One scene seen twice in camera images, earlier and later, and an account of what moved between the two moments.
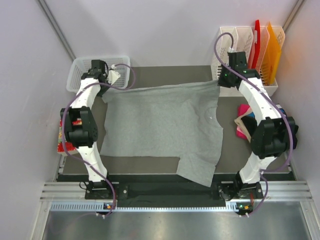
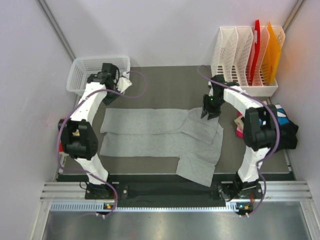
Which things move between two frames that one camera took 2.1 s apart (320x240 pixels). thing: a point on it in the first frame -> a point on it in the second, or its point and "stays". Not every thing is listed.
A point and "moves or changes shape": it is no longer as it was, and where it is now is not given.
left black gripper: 101,93 -> 108,101
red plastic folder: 257,39 stays
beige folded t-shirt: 243,128 stays
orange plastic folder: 271,55 stays
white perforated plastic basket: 118,68 stays
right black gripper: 221,83 -> 207,109
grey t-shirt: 168,121 moves or changes shape
